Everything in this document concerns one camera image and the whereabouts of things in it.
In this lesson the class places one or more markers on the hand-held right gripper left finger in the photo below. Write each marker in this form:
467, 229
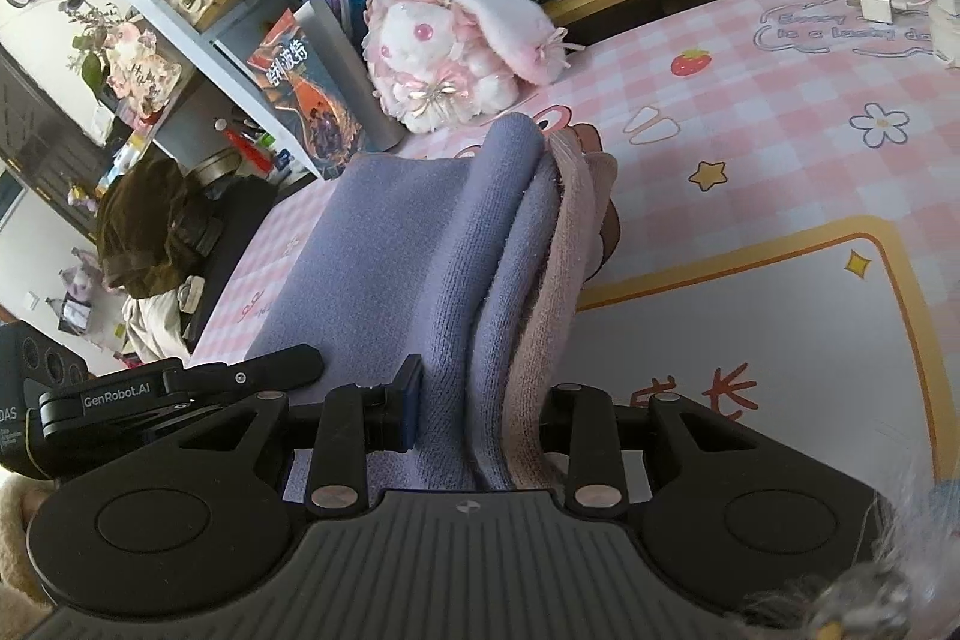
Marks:
411, 404

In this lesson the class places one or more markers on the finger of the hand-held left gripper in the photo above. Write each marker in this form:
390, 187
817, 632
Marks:
270, 368

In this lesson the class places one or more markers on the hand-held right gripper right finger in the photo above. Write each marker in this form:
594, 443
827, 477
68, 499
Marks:
581, 430

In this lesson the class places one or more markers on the purple and brown sweater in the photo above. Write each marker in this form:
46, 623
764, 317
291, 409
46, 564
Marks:
390, 250

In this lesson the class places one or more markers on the white wristwatch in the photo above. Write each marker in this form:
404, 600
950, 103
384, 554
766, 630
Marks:
191, 293

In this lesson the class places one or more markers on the cream cloth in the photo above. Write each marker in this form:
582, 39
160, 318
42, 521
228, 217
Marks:
154, 329

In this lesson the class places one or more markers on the black box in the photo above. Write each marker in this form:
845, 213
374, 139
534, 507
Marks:
232, 250

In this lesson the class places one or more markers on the olive green cloth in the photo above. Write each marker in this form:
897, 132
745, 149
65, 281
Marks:
150, 220

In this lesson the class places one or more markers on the round metal tin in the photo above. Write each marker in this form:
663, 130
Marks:
216, 169

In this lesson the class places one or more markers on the red tassel ornament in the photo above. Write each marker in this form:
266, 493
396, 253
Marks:
244, 145

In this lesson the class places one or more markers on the dragon cover book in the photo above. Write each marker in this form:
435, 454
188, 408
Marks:
307, 93

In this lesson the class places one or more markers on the pink checked table mat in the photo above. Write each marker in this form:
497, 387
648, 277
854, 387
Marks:
750, 197

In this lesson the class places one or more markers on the pink flower bouquet ornament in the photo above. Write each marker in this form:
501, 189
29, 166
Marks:
135, 63

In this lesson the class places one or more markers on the wooden and white bookshelf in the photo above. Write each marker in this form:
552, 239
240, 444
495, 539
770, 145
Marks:
187, 33

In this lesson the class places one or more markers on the white pink plush bunny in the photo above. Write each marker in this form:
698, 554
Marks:
442, 55

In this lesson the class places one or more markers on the white charger plug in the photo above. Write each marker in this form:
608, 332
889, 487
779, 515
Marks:
875, 4

